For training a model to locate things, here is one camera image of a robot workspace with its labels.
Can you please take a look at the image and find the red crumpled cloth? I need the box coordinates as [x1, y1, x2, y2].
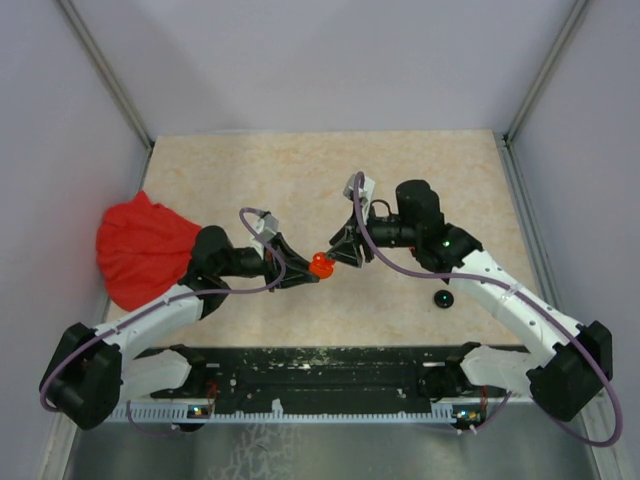
[95, 191, 201, 311]

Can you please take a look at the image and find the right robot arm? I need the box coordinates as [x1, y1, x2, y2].
[327, 174, 613, 422]

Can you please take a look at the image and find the aluminium corner post right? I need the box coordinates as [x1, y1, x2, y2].
[502, 0, 592, 147]

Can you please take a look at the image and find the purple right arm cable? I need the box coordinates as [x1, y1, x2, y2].
[352, 182, 625, 447]

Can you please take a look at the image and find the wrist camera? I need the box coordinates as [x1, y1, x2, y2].
[253, 212, 279, 242]
[343, 174, 376, 217]

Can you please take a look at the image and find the aluminium corner post left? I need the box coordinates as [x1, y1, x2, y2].
[54, 0, 155, 152]

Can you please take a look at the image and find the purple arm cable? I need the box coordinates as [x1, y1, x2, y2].
[39, 207, 289, 439]
[352, 182, 625, 447]

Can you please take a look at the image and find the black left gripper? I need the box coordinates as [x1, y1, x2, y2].
[218, 232, 320, 293]

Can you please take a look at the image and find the black round charging case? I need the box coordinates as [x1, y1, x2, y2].
[433, 290, 455, 309]

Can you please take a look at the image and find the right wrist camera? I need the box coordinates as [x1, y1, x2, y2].
[343, 174, 376, 217]

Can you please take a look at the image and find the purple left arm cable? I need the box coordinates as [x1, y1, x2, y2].
[39, 207, 289, 439]

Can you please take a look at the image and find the aluminium corner post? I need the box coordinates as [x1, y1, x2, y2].
[502, 0, 592, 147]
[54, 0, 155, 152]

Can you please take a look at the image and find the aluminium side rail right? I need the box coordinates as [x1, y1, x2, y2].
[497, 139, 606, 401]

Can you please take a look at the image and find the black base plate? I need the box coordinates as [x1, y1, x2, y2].
[152, 346, 504, 430]

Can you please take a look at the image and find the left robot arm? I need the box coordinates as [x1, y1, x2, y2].
[39, 226, 332, 430]

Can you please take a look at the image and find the white slotted cable duct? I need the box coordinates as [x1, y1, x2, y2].
[107, 399, 482, 429]

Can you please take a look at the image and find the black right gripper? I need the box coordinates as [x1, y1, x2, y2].
[325, 201, 420, 267]

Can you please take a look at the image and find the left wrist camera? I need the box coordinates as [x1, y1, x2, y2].
[253, 212, 279, 242]

